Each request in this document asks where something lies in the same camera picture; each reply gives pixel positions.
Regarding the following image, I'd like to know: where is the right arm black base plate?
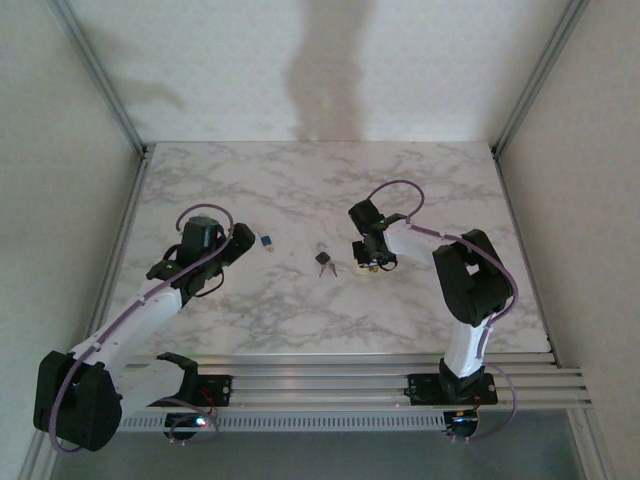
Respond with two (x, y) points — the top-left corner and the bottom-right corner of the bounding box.
(407, 372), (499, 407)

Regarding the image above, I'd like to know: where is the aluminium frame leg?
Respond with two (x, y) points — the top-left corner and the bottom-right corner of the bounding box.
(17, 434), (56, 480)
(567, 409), (619, 480)

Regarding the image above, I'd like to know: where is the aluminium side rail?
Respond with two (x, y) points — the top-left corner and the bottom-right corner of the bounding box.
(84, 147), (156, 351)
(492, 148), (560, 364)

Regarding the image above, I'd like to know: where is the black controller board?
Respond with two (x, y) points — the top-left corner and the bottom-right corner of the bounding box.
(164, 412), (211, 437)
(446, 409), (482, 437)

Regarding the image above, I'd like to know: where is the aluminium frame post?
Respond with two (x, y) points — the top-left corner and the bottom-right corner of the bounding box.
(47, 0), (149, 157)
(491, 0), (592, 157)

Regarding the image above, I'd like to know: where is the slotted grey cable duct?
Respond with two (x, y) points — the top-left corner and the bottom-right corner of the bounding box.
(117, 412), (447, 434)

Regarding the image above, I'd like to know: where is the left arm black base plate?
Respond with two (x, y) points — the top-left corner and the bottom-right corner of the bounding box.
(189, 374), (235, 407)

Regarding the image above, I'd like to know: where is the aluminium rail beam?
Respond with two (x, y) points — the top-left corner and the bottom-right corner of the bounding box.
(117, 353), (594, 414)

